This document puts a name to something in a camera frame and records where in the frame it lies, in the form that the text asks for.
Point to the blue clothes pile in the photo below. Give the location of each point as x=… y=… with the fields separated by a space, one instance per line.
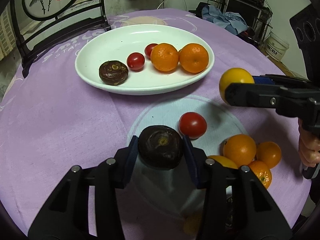
x=230 y=21

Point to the yellow persimmon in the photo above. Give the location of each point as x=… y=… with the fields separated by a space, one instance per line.
x=224 y=161
x=233 y=75

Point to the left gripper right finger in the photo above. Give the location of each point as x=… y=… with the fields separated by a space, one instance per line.
x=205 y=174

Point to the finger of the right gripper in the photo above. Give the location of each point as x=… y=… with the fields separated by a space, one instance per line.
x=281 y=80
x=286 y=101

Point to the framed persimmon painting screen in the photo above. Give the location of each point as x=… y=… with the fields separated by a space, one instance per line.
x=54 y=11

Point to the person's right hand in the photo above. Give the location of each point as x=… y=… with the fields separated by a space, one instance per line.
x=308 y=147

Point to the dark chestnut back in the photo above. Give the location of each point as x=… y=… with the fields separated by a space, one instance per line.
x=160 y=147

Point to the orange mandarin with stem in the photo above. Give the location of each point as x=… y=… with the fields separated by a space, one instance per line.
x=263 y=173

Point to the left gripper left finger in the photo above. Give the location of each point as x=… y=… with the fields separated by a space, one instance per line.
x=113 y=173

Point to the yellow persimmon back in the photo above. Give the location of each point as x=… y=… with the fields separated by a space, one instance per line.
x=233 y=75

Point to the yellow persimmon front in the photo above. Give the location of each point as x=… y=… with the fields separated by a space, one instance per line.
x=224 y=161

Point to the white plastic bucket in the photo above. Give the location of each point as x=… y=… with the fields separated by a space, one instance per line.
x=275 y=47

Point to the white oval plate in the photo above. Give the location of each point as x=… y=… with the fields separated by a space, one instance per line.
x=118 y=44

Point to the dark red plum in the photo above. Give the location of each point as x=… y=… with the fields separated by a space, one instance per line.
x=148 y=50

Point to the dark brown water chestnut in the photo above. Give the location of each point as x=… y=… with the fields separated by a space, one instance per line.
x=113 y=72

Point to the small smooth orange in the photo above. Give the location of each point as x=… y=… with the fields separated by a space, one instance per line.
x=240 y=148

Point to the red cherry tomato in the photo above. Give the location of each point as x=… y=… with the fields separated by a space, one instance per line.
x=192 y=124
x=135 y=61

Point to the large front mandarin orange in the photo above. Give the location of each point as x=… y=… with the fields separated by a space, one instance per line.
x=164 y=57

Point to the red cherry tomato back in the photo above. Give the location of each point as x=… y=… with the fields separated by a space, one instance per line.
x=192 y=124

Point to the purple tablecloth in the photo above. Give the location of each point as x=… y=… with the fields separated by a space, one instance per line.
x=52 y=120

